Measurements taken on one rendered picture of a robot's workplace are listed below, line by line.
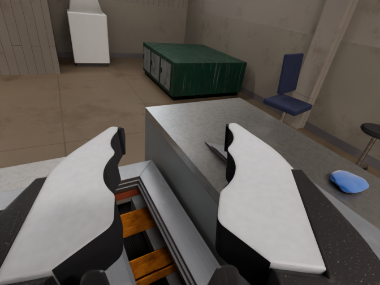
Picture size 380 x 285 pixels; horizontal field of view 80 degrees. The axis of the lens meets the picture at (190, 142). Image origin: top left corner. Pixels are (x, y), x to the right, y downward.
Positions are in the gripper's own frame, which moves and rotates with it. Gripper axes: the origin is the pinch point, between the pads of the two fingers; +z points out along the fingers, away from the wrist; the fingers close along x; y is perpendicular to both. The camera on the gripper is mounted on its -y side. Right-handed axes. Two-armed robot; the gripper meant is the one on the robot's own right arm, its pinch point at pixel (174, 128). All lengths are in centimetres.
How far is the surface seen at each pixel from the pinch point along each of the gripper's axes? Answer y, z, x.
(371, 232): 45, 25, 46
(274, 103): 110, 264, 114
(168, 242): 62, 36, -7
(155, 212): 60, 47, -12
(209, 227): 58, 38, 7
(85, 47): 75, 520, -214
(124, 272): 57, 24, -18
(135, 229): 73, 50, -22
